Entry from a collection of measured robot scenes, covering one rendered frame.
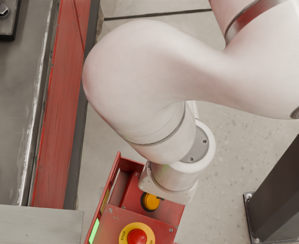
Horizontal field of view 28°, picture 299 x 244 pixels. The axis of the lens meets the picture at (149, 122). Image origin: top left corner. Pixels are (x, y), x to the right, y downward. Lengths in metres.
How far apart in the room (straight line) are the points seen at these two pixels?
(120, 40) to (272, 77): 0.15
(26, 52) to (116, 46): 0.74
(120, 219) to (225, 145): 0.94
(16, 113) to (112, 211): 0.27
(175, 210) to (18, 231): 0.42
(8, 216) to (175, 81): 0.57
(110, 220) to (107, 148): 0.88
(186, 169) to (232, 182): 1.22
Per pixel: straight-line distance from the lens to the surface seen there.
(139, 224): 1.23
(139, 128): 0.62
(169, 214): 1.32
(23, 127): 1.21
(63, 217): 1.02
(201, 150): 0.88
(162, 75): 0.53
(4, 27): 1.28
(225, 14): 0.52
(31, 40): 1.29
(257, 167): 2.11
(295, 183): 1.48
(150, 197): 1.30
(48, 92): 1.35
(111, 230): 1.23
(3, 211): 1.04
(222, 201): 2.06
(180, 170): 0.87
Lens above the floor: 1.99
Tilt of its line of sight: 70 degrees down
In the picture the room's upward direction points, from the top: 2 degrees clockwise
